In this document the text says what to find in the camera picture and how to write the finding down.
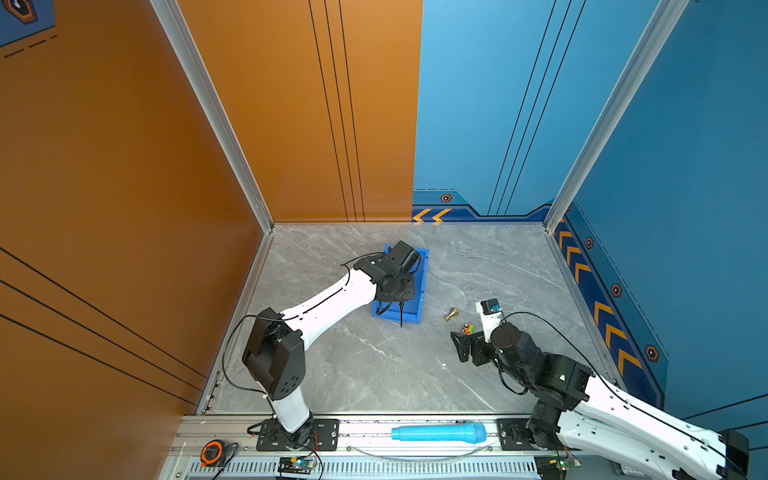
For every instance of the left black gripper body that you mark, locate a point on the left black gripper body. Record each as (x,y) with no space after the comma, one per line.
(404,290)

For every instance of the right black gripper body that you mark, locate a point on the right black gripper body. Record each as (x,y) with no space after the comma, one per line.
(481,353)

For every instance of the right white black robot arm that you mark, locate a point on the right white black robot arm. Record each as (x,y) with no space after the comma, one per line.
(579,409)

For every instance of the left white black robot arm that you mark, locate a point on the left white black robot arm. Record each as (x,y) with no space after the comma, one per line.
(275,352)

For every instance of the blue plastic bin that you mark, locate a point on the blue plastic bin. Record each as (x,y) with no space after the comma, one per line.
(413,308)

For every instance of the brass fitting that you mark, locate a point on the brass fitting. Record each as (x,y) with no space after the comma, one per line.
(452,313)

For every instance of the light blue plastic cylinder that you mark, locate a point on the light blue plastic cylinder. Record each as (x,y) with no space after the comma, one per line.
(471,433)

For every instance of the green circuit board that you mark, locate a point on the green circuit board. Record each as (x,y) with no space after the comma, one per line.
(297,467)

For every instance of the orange black tape measure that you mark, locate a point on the orange black tape measure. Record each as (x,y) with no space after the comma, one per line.
(214,453)

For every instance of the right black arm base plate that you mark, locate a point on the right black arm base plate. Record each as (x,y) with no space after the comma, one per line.
(515,436)

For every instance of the small board with wires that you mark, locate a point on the small board with wires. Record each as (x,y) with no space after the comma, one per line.
(555,468)

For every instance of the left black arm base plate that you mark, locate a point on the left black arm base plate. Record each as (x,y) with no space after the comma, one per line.
(317,434)

